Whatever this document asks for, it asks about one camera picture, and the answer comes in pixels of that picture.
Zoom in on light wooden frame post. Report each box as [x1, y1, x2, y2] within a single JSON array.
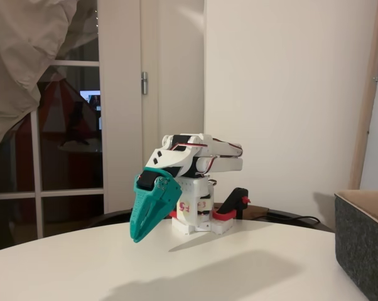
[[348, 0, 378, 191]]

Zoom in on white glazed door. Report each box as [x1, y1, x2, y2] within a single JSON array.
[[0, 0, 143, 253]]

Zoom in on dark brown chair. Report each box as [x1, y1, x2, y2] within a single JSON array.
[[88, 203, 336, 235]]

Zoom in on beige curtain cloth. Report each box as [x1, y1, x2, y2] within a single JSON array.
[[0, 0, 99, 166]]

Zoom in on grey felt box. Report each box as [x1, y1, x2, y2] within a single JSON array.
[[334, 189, 378, 301]]

